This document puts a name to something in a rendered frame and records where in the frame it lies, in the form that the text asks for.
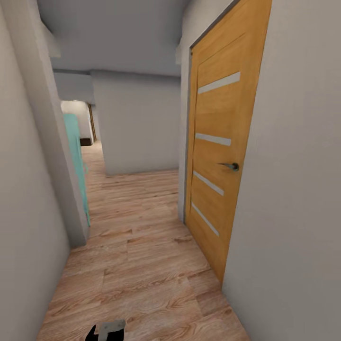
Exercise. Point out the door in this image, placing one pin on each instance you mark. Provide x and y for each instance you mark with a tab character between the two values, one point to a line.
225	70

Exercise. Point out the cabinet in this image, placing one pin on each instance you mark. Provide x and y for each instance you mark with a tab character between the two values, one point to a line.
85	141

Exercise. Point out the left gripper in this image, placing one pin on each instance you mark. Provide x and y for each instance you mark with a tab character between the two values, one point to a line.
112	336

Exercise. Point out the standing mirror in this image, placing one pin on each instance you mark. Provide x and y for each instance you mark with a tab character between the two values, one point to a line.
74	141

